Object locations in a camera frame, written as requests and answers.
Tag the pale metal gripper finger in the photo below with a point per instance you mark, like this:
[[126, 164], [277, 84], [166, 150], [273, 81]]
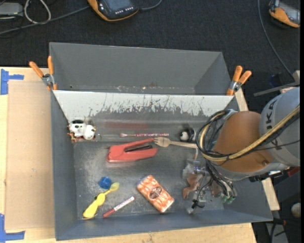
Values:
[[199, 202], [191, 209]]

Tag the wooden fork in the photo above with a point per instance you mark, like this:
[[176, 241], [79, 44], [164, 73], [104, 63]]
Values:
[[177, 143]]

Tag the black and white toy ball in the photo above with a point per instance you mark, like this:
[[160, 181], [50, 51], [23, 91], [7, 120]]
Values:
[[185, 135]]

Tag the orange and white packet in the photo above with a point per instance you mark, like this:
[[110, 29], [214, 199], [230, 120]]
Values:
[[155, 193]]

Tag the pink patterned thin spoon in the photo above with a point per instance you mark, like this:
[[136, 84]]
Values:
[[144, 135]]

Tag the red and white marker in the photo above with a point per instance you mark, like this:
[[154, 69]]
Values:
[[119, 206]]

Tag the red stapler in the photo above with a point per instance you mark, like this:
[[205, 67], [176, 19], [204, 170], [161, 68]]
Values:
[[121, 156]]

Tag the small blue cap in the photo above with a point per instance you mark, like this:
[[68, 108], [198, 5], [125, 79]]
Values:
[[105, 182]]

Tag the grey metal bin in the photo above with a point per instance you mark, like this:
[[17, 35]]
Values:
[[131, 70]]

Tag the white and black toy animal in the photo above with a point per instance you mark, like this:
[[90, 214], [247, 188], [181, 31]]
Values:
[[81, 130]]

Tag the small brown toy animal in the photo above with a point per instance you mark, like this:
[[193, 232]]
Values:
[[72, 137]]

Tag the brown cardboard board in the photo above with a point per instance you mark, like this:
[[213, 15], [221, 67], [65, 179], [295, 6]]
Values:
[[28, 156]]

